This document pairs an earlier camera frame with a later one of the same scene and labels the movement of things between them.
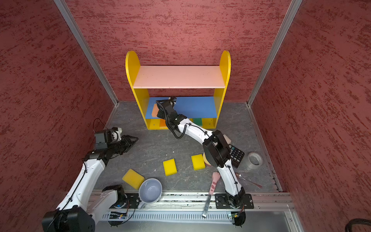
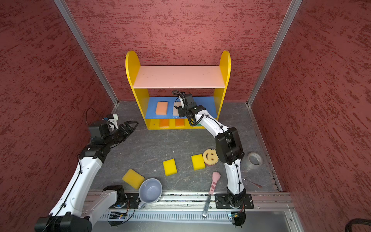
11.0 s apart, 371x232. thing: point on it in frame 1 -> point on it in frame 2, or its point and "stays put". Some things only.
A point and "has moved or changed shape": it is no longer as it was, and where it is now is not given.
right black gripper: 161,113 -> 182,114
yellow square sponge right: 198,162 stays put
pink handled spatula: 216,176 stays put
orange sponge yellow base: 163,125 stays put
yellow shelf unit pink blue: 199,90 stays put
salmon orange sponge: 155,110 has moved or changed shape
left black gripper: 128,141 -> 129,127
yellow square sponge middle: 170,167 stays put
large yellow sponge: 134,178 stays put
